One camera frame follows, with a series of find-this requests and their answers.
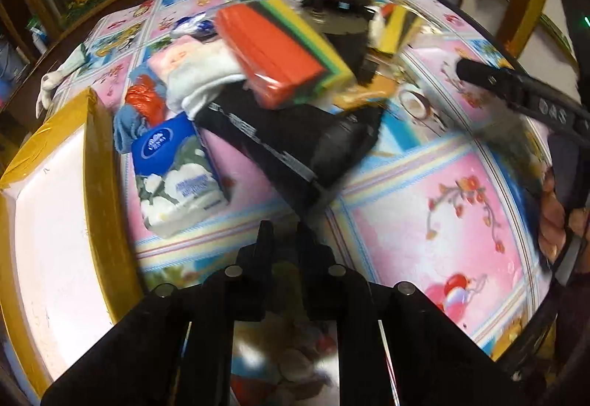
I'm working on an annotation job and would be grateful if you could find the black plastic pouch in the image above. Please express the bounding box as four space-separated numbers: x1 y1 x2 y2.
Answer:
194 84 384 220

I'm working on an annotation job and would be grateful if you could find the blue cloth with red bag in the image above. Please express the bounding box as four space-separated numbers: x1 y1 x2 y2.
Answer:
113 62 166 154

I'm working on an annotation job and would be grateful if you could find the floral patterned tablecloth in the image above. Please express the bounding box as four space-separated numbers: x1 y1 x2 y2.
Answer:
41 0 554 406

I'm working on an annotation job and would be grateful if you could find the white rubber glove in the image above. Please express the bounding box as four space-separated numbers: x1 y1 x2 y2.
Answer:
35 42 89 119

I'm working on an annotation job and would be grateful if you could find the thick colourful sponge pack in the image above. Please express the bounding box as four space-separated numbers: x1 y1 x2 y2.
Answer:
214 0 356 110

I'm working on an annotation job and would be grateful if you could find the blue Vinda tissue pack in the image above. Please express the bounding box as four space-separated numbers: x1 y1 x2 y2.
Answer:
131 113 228 238

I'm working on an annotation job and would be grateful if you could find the person's right hand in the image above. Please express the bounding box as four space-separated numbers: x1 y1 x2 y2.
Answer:
538 169 589 263

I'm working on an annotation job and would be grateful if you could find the blue white plastic bag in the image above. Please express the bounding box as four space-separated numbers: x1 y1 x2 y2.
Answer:
170 13 217 41

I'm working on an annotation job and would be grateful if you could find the black electric motor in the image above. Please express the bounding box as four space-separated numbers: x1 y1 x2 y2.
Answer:
301 0 377 86

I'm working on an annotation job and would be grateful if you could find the pink tissue pack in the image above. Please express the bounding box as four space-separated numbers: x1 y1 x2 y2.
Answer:
148 35 203 82

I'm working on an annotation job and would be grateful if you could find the white cloth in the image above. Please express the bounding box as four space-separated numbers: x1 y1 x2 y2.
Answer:
165 39 246 119

